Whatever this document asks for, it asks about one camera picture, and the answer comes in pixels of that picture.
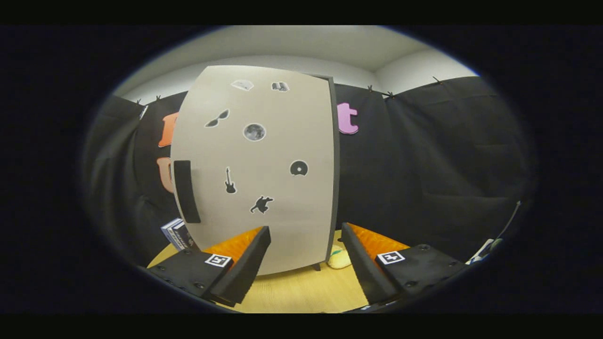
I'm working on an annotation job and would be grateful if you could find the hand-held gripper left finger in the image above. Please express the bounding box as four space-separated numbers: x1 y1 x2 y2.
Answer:
147 226 272 307

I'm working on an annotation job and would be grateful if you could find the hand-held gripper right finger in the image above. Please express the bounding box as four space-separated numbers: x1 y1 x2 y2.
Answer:
340 222 469 307

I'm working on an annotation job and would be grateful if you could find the white cabinet door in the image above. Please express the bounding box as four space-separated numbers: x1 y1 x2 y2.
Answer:
170 65 336 276

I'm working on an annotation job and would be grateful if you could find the black door handle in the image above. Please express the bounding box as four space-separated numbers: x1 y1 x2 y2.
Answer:
174 160 202 224

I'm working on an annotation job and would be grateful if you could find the yellow plush toy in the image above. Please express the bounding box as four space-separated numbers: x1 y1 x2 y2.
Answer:
326 249 352 269

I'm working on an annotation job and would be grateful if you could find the dark blue book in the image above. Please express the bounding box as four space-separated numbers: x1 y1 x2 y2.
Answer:
171 219 198 250

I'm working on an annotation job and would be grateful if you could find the white spine book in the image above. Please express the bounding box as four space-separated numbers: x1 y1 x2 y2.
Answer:
165 218 187 250

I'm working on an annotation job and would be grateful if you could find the pale blue book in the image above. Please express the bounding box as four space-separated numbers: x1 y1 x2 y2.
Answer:
160 219 182 248

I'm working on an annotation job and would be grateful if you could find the white and blue clutter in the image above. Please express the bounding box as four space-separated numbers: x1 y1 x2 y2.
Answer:
466 238 504 264

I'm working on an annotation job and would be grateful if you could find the thin grey pole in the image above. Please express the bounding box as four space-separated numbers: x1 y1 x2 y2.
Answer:
495 201 522 241

